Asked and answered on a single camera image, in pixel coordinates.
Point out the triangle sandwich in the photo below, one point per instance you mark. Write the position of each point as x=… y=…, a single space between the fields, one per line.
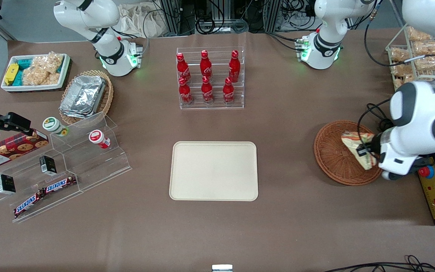
x=353 y=141

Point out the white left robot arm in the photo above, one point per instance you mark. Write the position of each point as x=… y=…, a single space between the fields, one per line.
x=421 y=113

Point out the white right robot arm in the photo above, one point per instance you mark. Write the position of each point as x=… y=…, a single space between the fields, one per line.
x=108 y=37

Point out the brown round wicker basket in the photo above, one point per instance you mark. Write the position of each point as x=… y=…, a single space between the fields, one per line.
x=330 y=155

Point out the light oval wicker basket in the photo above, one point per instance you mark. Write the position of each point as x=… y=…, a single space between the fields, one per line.
x=108 y=94

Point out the beige rectangular tray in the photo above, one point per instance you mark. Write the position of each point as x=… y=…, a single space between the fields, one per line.
x=213 y=172

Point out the red tartan cookie box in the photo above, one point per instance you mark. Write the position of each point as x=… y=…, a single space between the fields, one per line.
x=13 y=149

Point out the red emergency stop button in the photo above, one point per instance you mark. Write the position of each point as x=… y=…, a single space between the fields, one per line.
x=426 y=172

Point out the white rectangular bin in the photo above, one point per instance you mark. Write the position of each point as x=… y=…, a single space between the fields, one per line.
x=32 y=87

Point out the green lid white cup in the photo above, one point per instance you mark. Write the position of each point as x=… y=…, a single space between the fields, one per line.
x=53 y=125

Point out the teal snack packet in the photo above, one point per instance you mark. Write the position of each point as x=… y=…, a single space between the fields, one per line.
x=19 y=78
x=25 y=63

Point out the yellow snack packet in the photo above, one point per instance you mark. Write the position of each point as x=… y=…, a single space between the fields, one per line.
x=11 y=73

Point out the clear rice crisp bag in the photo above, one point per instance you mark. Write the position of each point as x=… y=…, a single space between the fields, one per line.
x=35 y=75
x=49 y=62
x=54 y=78

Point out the small black box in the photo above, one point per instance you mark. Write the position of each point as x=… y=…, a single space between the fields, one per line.
x=6 y=184
x=47 y=165

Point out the clear fried snack bag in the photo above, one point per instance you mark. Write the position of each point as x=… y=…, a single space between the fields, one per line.
x=419 y=34
x=403 y=71
x=400 y=55
x=429 y=48
x=431 y=63
x=403 y=81

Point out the aluminium foil container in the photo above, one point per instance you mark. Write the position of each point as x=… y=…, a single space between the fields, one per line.
x=83 y=96

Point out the brown Snickers bar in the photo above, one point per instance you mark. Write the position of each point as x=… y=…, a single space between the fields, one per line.
x=28 y=204
x=60 y=184

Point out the red lid white cup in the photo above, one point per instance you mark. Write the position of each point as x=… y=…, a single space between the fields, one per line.
x=98 y=138

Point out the clear acrylic step shelf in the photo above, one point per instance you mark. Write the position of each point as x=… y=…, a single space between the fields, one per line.
x=89 y=166

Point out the red cola bottle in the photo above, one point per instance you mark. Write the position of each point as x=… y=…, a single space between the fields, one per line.
x=183 y=68
x=205 y=66
x=228 y=91
x=207 y=91
x=185 y=92
x=234 y=67

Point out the clear acrylic bottle rack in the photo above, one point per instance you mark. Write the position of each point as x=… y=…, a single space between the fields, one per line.
x=217 y=105

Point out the beige cloth bag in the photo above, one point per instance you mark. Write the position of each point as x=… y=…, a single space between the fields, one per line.
x=138 y=19

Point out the small silver metal object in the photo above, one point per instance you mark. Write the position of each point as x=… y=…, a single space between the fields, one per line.
x=222 y=268

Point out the aluminium frame post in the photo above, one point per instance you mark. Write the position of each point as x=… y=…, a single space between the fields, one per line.
x=272 y=15
x=174 y=17

